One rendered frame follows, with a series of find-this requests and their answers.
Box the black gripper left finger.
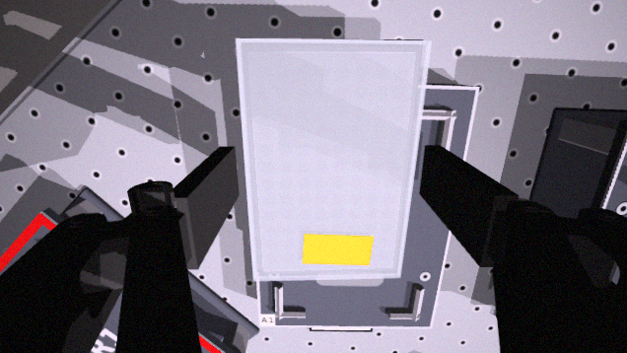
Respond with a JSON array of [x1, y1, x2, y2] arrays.
[[0, 147, 240, 353]]

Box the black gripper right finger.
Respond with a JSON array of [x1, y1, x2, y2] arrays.
[[419, 145, 627, 353]]

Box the dark grey work table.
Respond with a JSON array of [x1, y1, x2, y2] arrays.
[[0, 0, 627, 353]]

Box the grey metal nest plate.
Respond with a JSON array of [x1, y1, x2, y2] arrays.
[[529, 107, 627, 219]]

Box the white rectangular plate lid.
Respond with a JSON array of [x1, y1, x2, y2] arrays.
[[236, 38, 432, 281]]

